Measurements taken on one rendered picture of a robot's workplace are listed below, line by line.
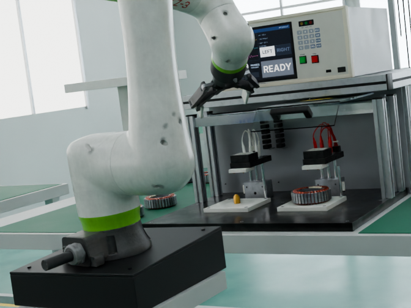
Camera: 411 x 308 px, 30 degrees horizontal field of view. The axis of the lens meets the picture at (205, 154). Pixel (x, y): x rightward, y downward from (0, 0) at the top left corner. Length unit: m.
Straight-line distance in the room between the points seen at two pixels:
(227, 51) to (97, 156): 0.48
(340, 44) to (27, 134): 6.03
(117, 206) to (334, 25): 0.98
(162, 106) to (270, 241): 0.67
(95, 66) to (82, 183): 7.39
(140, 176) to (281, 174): 1.12
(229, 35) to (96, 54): 7.18
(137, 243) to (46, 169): 6.64
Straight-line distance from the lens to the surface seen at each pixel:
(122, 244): 1.56
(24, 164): 7.95
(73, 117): 8.55
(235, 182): 2.58
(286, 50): 2.31
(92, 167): 1.52
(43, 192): 3.57
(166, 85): 1.44
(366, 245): 1.88
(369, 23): 2.43
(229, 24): 1.84
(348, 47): 2.24
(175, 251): 1.54
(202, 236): 1.62
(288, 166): 2.48
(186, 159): 1.44
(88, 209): 1.56
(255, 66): 2.36
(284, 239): 1.96
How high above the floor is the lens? 1.17
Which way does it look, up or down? 6 degrees down
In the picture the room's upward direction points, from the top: 7 degrees counter-clockwise
